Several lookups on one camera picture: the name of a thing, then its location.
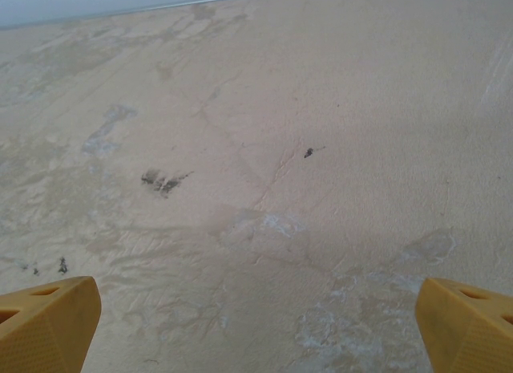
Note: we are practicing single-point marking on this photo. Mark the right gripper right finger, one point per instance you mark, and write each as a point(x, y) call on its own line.
point(473, 333)

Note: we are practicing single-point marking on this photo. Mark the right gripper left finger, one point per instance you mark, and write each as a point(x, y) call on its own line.
point(40, 333)

